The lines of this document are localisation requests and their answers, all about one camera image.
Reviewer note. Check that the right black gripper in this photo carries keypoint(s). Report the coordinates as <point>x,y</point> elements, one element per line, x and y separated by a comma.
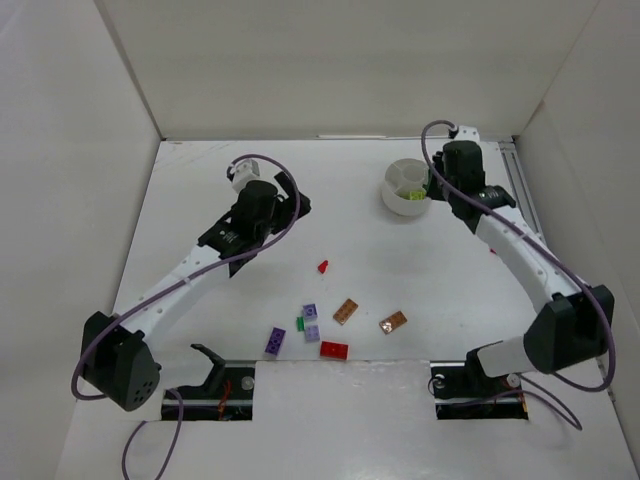
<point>438,176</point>

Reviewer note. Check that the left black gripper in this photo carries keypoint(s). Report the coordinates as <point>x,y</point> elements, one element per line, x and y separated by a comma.
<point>292,198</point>

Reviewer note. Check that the light purple lego brick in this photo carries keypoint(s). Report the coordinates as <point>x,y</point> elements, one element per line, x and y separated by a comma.
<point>309,312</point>

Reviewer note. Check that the dark purple lego brick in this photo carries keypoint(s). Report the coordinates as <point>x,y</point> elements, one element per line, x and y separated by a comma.
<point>275,341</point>

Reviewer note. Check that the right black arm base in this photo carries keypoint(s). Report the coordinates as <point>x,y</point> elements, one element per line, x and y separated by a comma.
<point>462,391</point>

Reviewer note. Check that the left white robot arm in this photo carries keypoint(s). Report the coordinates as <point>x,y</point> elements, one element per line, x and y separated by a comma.
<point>117,350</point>

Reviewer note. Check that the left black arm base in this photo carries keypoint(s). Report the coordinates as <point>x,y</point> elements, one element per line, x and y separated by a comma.
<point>200,385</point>

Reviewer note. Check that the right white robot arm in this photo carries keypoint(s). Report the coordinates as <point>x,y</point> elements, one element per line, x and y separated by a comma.
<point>573,319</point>

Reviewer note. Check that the white round divided container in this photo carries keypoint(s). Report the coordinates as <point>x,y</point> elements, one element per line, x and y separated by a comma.
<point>407,173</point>

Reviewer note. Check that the small red lego piece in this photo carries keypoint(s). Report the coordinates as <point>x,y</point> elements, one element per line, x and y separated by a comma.
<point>323,266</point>

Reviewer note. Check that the pale lavender lego brick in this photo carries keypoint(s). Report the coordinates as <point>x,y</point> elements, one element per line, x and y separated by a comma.
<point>312,333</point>

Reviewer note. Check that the red rectangular lego brick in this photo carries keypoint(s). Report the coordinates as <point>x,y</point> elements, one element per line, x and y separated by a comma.
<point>333,350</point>

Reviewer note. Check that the brown orange lego plate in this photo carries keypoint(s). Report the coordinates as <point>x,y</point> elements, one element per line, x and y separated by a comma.
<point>393,322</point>

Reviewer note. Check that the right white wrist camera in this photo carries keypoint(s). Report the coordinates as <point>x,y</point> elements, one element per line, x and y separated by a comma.
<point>463,133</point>

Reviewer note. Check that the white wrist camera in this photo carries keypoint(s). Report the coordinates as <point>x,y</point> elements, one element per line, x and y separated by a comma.
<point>463,133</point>
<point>242,172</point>

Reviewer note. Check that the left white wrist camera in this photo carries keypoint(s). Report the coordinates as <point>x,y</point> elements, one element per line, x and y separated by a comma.
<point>242,172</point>

